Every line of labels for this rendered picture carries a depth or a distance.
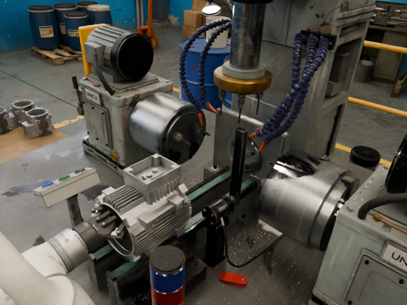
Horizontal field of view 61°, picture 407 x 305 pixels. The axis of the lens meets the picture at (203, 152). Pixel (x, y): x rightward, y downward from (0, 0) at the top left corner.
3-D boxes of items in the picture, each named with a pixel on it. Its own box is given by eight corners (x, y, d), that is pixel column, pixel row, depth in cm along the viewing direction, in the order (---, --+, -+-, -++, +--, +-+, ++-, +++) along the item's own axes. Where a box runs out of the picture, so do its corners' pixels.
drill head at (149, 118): (155, 126, 163) (153, 75, 150) (212, 156, 142) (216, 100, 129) (110, 144, 147) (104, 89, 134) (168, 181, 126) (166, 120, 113)
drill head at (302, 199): (273, 187, 125) (284, 126, 112) (390, 248, 102) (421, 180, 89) (230, 221, 109) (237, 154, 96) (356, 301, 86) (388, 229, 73)
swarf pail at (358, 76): (346, 81, 507) (351, 63, 493) (351, 75, 529) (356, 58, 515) (367, 85, 494) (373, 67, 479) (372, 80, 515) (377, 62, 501)
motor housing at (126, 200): (151, 207, 113) (147, 157, 103) (192, 235, 102) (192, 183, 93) (99, 239, 100) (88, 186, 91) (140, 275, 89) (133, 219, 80)
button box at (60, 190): (91, 181, 110) (85, 166, 108) (101, 183, 104) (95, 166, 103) (38, 206, 99) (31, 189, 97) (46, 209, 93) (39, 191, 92)
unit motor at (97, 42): (117, 105, 175) (108, 18, 152) (160, 127, 156) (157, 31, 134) (70, 120, 158) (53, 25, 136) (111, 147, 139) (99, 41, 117)
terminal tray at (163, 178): (157, 173, 103) (155, 152, 99) (181, 187, 97) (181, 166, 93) (124, 190, 95) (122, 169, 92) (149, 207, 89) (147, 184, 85)
